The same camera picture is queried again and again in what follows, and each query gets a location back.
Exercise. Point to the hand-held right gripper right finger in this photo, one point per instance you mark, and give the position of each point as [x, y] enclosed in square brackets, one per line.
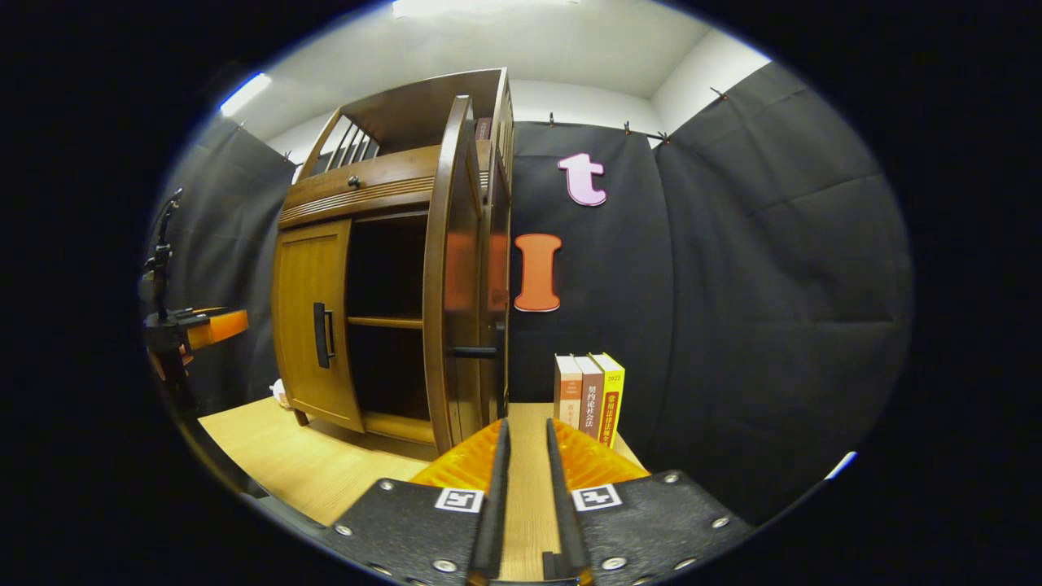
[651, 529]

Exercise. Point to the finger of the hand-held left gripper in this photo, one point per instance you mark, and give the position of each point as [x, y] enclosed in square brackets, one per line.
[199, 310]
[224, 325]

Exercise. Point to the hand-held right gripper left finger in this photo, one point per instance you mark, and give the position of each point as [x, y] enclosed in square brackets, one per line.
[407, 529]

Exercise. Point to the wooden shoe cabinet door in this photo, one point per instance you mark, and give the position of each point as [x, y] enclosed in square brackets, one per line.
[440, 285]
[305, 325]

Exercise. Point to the wooden double-door shoe cabinet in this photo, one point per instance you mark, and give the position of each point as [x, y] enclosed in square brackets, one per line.
[407, 110]

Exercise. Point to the wooden cabinet shelf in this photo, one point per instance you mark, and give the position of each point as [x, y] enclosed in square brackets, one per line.
[383, 322]

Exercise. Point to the white crumpled bag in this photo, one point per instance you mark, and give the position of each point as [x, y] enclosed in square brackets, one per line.
[282, 395]

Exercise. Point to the yellow book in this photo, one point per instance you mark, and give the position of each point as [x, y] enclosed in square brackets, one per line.
[612, 399]

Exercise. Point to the brown book with white label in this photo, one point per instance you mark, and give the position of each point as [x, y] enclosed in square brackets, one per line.
[590, 399]

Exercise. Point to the orange and white book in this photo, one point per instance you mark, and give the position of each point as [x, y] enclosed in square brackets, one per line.
[567, 391]

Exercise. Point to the wooden drawer with black knob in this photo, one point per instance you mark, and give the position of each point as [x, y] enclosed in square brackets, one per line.
[374, 181]

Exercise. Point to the black backdrop cloth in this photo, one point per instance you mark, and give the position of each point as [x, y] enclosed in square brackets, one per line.
[773, 285]

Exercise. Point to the large ceiling light panel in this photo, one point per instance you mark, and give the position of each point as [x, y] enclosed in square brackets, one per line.
[456, 6]

